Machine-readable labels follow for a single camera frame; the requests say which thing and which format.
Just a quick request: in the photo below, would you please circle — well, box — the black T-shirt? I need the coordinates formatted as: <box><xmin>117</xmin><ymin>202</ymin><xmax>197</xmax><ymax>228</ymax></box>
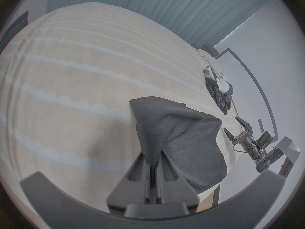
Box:
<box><xmin>129</xmin><ymin>96</ymin><xmax>228</xmax><ymax>191</ymax></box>

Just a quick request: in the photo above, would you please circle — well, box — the white printed pillow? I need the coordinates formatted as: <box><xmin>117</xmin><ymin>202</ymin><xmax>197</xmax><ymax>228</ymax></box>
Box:
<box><xmin>197</xmin><ymin>49</ymin><xmax>225</xmax><ymax>80</ymax></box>

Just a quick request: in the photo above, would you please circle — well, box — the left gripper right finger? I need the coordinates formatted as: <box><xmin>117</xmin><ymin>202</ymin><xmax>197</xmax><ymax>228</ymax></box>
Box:
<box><xmin>155</xmin><ymin>150</ymin><xmax>199</xmax><ymax>210</ymax></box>

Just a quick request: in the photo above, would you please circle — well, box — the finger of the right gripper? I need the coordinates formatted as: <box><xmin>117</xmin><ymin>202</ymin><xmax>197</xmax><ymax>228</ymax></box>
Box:
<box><xmin>224</xmin><ymin>128</ymin><xmax>239</xmax><ymax>144</ymax></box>
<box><xmin>235</xmin><ymin>117</ymin><xmax>253</xmax><ymax>134</ymax></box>

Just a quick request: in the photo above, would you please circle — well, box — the pile of clothes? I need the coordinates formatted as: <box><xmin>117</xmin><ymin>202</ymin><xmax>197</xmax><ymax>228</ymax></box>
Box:
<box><xmin>203</xmin><ymin>67</ymin><xmax>235</xmax><ymax>116</ymax></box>

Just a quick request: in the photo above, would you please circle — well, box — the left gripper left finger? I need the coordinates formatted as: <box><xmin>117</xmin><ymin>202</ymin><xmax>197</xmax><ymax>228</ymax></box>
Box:
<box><xmin>107</xmin><ymin>152</ymin><xmax>152</xmax><ymax>210</ymax></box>

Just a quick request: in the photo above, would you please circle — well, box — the bed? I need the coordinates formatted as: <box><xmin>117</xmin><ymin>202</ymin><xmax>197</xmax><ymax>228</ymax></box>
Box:
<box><xmin>0</xmin><ymin>1</ymin><xmax>279</xmax><ymax>212</ymax></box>

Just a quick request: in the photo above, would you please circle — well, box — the black chest of drawers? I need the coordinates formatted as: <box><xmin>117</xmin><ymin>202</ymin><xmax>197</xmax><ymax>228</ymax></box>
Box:
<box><xmin>0</xmin><ymin>10</ymin><xmax>29</xmax><ymax>51</ymax></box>

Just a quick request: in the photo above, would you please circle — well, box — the grey bedside table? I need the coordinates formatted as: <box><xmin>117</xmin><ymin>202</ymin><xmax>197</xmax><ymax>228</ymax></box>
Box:
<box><xmin>206</xmin><ymin>45</ymin><xmax>220</xmax><ymax>57</ymax></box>

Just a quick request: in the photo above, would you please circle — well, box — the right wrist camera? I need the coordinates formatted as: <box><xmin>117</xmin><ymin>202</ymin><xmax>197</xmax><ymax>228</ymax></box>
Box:
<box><xmin>257</xmin><ymin>131</ymin><xmax>273</xmax><ymax>148</ymax></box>

